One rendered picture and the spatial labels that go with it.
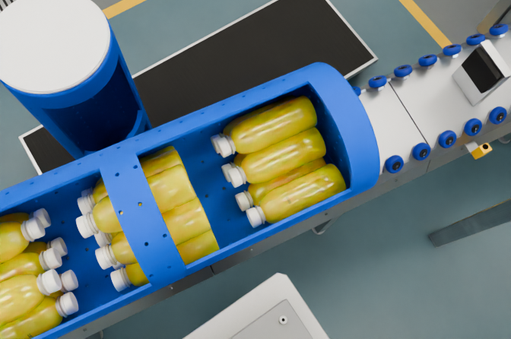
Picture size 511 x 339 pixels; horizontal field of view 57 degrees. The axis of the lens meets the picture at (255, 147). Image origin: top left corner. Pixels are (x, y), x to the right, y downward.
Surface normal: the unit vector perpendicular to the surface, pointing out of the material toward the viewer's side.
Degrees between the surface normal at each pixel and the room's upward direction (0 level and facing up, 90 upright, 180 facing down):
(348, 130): 21
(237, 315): 0
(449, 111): 0
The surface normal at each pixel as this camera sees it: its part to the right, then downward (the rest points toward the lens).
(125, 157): -0.17, -0.72
